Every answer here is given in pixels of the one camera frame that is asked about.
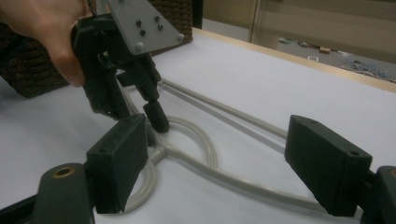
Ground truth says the pile of pale hangers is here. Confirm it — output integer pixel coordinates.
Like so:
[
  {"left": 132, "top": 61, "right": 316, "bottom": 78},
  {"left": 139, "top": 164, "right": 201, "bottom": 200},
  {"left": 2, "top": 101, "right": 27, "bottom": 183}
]
[{"left": 340, "top": 57, "right": 390, "bottom": 83}]

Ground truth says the grey plastic clothes hanger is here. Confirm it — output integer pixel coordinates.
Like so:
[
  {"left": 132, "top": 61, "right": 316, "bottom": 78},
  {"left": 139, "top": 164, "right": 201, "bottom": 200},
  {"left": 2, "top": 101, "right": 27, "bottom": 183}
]
[{"left": 120, "top": 77, "right": 363, "bottom": 218}]

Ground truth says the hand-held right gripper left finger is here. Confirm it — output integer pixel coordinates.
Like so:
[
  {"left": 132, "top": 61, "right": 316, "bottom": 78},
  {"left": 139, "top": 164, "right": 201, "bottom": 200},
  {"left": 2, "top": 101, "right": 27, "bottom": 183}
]
[{"left": 85, "top": 113, "right": 149, "bottom": 216}]

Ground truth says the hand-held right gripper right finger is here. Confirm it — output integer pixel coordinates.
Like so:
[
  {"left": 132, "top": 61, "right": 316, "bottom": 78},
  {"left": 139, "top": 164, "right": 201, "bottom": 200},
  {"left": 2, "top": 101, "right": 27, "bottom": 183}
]
[{"left": 284, "top": 114, "right": 374, "bottom": 217}]

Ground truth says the brown woven basket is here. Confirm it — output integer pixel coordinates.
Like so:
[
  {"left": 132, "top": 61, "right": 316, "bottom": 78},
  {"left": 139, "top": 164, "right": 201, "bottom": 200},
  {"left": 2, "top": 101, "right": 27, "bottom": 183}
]
[{"left": 0, "top": 0, "right": 194, "bottom": 99}]

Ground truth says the white table sheet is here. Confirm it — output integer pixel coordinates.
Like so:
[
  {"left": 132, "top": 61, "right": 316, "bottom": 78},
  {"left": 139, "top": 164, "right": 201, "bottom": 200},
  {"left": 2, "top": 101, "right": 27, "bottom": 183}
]
[{"left": 0, "top": 32, "right": 396, "bottom": 224}]

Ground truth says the wooden shelf unit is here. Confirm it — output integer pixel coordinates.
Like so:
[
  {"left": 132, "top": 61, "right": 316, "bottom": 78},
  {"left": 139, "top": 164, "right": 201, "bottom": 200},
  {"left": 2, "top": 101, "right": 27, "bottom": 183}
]
[{"left": 202, "top": 0, "right": 396, "bottom": 64}]

